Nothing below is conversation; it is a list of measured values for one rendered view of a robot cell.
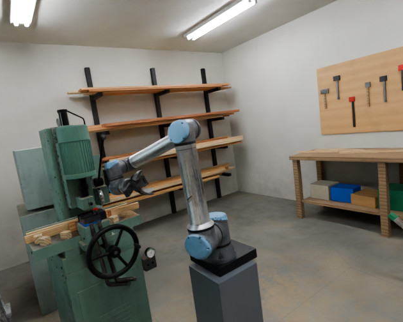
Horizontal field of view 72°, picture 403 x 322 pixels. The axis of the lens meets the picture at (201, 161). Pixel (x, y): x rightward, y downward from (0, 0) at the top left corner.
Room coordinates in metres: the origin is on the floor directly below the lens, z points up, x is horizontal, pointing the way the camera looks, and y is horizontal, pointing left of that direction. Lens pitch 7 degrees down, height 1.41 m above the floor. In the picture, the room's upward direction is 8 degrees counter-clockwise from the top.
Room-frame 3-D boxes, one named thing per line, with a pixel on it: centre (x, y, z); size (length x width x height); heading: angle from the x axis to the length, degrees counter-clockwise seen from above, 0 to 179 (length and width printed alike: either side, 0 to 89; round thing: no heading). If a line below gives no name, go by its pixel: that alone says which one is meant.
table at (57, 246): (1.56, 0.70, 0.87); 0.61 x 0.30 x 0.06; 129
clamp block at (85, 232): (1.50, 0.65, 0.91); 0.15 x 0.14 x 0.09; 129
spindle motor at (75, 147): (1.67, 0.74, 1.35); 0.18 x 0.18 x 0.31
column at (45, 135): (1.89, 0.92, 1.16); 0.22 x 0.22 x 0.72; 39
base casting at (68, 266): (1.76, 0.82, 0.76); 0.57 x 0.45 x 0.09; 39
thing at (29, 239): (1.66, 0.74, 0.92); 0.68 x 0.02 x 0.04; 129
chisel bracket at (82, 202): (1.68, 0.75, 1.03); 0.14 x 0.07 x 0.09; 39
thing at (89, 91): (4.36, 0.41, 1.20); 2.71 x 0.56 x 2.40; 125
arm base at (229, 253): (1.60, -0.04, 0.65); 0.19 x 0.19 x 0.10
